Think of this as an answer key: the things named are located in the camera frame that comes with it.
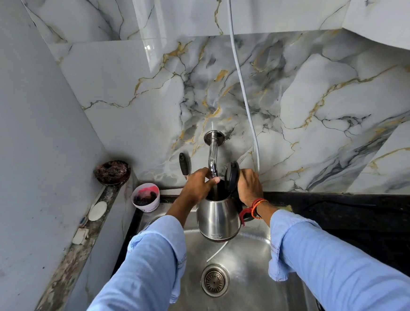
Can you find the person's right hand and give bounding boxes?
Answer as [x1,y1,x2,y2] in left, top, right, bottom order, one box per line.
[235,167,265,208]

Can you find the person's left hand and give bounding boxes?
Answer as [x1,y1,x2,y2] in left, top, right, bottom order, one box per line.
[179,166,223,207]

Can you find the stainless steel electric kettle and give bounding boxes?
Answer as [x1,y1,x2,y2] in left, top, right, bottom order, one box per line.
[192,160,257,245]

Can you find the person's right forearm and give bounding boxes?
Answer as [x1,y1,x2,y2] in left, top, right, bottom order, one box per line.
[255,188,410,311]

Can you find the person's left forearm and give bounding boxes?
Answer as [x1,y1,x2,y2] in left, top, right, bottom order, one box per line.
[63,194,207,311]

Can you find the pink scrubber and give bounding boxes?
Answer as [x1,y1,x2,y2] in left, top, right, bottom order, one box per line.
[137,186,159,198]

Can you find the white plastic cup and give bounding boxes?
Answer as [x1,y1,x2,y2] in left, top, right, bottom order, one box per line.
[130,182,162,214]

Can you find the dark steel wool scrubber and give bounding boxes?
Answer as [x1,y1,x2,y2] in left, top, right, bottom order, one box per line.
[133,192,159,207]

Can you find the white plastic tube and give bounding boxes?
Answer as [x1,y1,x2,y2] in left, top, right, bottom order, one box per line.
[204,241,231,263]

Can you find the round metal sink drain strainer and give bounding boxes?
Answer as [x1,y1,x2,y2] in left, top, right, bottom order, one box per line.
[199,263,231,299]

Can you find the dark round dish with scrubber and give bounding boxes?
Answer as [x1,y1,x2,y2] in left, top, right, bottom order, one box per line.
[92,159,133,188]

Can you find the stainless steel sink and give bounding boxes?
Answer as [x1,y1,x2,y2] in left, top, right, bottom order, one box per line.
[134,188,321,311]

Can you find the oval white soap bar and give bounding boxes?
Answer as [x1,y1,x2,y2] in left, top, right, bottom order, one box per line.
[86,200,109,222]

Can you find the small white soap piece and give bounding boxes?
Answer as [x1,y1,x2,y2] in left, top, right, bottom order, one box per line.
[71,227,91,246]

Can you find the chrome wall faucet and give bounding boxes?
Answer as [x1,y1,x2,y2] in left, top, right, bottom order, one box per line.
[203,129,229,179]

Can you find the black handled utensil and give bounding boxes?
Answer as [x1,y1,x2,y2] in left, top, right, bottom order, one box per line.
[178,152,192,180]

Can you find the red orange thread bracelet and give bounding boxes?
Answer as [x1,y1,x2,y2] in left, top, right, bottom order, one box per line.
[237,197,271,227]

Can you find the white hose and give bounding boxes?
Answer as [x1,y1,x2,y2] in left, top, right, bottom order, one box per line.
[226,0,262,175]

